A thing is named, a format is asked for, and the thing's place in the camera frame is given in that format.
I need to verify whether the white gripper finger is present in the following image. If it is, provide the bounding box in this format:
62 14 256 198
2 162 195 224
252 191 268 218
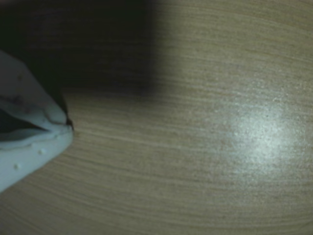
0 127 74 194
0 50 74 131

